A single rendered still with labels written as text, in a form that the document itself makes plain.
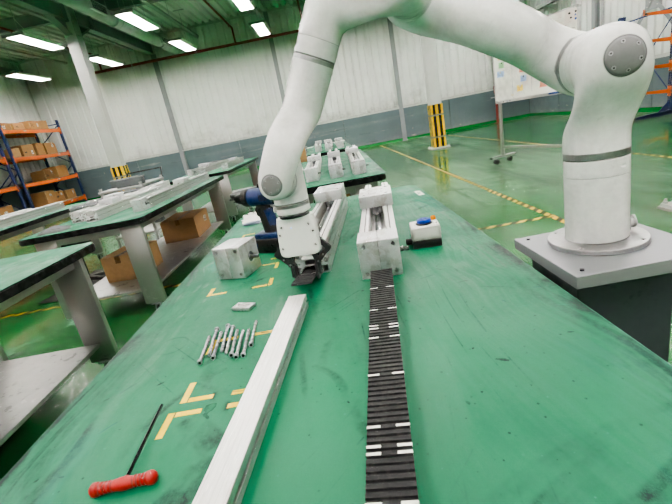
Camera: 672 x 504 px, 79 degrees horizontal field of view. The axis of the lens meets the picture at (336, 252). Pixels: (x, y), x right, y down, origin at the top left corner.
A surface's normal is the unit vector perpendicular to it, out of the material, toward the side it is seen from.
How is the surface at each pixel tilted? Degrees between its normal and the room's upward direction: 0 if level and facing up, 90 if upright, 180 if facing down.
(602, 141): 93
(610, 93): 127
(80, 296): 90
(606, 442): 0
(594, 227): 90
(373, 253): 90
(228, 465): 0
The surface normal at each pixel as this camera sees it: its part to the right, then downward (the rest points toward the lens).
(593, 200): -0.55, 0.36
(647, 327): 0.02, 0.30
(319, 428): -0.18, -0.94
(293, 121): 0.10, -0.43
